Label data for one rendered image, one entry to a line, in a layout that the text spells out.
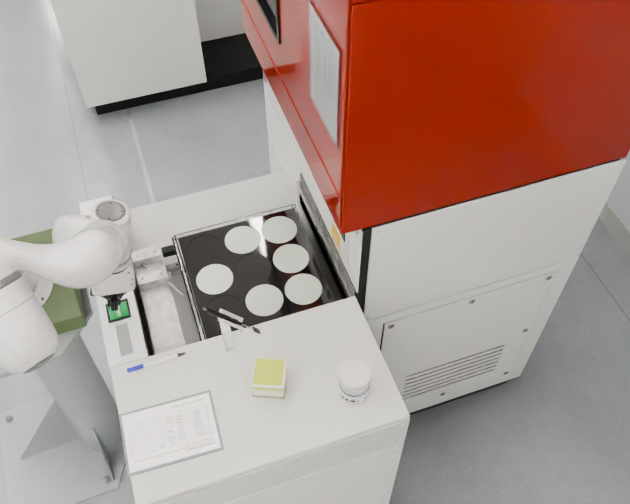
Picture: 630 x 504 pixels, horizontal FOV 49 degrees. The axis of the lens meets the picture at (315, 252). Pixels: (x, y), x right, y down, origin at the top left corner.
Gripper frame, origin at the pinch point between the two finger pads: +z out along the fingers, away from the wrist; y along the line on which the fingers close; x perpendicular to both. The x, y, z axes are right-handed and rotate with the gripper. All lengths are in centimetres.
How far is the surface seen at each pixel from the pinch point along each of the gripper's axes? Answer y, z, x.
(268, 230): -45.4, 1.5, -17.8
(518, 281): -111, -1, 15
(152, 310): -10.2, 11.0, -3.4
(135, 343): -3.4, 4.3, 10.3
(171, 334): -13.4, 10.4, 5.5
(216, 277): -27.9, 5.2, -6.8
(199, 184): -57, 90, -129
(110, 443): 2, 97, -10
